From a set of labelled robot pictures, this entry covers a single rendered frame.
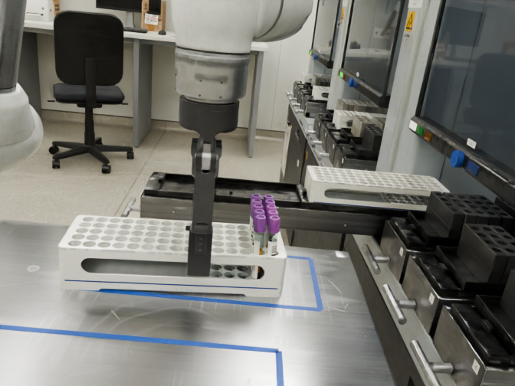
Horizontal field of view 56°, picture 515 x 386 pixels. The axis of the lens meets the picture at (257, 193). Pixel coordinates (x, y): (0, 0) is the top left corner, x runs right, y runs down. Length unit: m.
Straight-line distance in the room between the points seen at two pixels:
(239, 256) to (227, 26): 0.29
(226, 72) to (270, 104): 4.01
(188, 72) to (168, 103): 4.04
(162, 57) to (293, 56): 1.19
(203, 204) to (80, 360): 0.22
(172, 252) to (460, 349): 0.41
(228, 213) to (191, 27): 0.52
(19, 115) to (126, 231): 0.53
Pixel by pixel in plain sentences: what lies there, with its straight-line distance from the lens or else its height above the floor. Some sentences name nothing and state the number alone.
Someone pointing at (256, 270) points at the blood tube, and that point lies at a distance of 0.66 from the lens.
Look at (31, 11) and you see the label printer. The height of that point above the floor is 0.97.
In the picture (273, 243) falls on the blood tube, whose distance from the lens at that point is 0.64.
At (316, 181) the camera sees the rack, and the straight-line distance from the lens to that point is 1.01.
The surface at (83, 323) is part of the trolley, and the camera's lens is 0.62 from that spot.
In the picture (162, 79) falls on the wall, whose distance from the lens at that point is 4.59.
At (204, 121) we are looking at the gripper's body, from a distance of 0.58.
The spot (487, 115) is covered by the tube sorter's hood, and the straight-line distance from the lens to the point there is 0.87.
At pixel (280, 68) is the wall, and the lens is 4.53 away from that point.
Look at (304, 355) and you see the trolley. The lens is 0.59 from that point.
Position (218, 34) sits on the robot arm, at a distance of 0.56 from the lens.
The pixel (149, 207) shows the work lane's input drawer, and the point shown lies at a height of 0.78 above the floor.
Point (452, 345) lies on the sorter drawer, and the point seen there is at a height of 0.78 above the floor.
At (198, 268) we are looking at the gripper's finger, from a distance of 0.64.
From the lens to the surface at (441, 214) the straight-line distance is 0.97.
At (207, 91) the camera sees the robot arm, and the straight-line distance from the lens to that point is 0.57.
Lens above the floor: 1.19
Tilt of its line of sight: 21 degrees down
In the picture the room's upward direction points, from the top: 6 degrees clockwise
